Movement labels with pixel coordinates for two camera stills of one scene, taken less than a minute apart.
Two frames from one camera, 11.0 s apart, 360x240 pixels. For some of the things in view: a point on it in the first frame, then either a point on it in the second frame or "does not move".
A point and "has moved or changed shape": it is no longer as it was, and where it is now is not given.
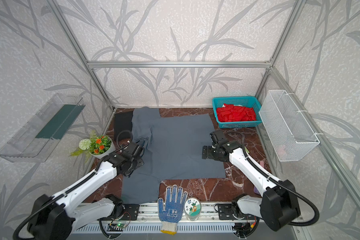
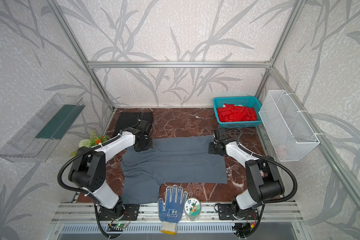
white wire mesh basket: x=289 y=135 does not move
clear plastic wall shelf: x=32 y=143 does not move
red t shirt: x=232 y=113 does not move
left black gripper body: x=138 y=146 to x=143 y=145
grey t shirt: x=173 y=150 has moved or changed shape
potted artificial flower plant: x=99 y=146 does not move
